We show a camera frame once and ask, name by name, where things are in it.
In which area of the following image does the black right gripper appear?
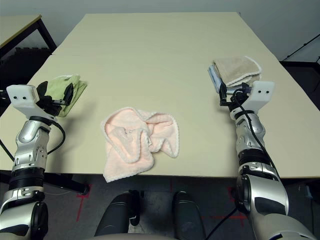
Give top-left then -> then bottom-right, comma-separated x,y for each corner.
219,82 -> 249,109

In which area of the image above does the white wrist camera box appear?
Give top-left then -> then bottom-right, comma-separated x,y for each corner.
6,84 -> 55,118
243,80 -> 276,111

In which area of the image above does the beige folded towel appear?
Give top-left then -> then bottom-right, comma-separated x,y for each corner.
212,56 -> 263,87

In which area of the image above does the red floor tape cross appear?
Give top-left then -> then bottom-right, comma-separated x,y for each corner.
75,184 -> 93,223
201,186 -> 245,228

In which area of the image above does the black tripod bar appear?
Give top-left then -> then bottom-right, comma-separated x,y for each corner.
279,33 -> 320,63

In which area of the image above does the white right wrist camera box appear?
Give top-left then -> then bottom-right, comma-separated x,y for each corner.
243,80 -> 276,111

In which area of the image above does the green folded towel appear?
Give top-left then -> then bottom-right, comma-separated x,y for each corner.
46,74 -> 88,118

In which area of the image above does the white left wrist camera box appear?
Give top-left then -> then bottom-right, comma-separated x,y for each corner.
6,84 -> 55,118

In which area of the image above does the dark grey robot leg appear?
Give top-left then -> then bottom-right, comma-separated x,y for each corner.
94,189 -> 145,237
172,191 -> 207,240

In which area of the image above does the grey robot torso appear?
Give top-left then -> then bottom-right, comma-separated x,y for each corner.
87,232 -> 201,240

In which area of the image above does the pink fluffy towel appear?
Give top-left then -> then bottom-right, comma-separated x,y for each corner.
100,106 -> 180,183

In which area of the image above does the light blue folded towel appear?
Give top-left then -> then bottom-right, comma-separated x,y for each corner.
207,64 -> 241,95

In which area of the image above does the wooden side table black frame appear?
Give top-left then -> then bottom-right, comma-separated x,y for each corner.
0,14 -> 58,76

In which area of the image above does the dark grey robot left leg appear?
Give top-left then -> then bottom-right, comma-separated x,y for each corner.
94,189 -> 145,237

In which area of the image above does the dark grey robot right leg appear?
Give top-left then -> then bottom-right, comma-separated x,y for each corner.
172,191 -> 207,240

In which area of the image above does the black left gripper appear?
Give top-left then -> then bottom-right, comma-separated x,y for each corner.
36,80 -> 75,117

